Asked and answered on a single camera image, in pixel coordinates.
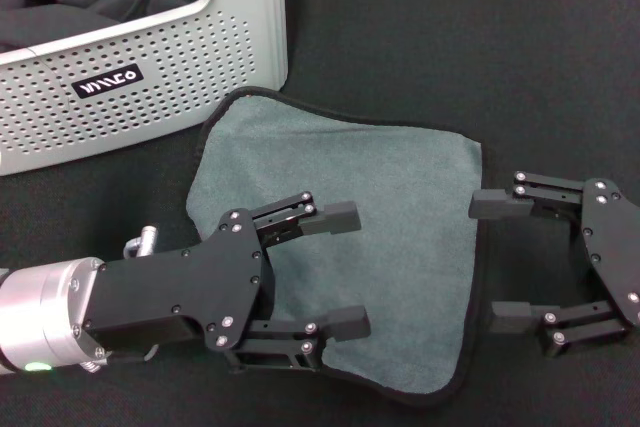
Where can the grey yellow towel black trim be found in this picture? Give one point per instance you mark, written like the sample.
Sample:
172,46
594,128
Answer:
400,197

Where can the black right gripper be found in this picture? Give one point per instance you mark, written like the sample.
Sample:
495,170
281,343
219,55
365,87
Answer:
615,242

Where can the grey perforated plastic storage box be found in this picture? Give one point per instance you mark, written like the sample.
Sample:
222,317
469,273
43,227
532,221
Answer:
200,72

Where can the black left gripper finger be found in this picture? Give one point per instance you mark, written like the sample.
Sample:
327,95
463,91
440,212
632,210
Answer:
335,217
345,324

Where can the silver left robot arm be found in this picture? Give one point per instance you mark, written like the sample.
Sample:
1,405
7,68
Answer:
40,312

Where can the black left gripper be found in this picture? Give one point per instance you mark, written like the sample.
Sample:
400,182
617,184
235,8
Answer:
175,292

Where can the black tablecloth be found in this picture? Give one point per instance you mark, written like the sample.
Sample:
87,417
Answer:
450,47

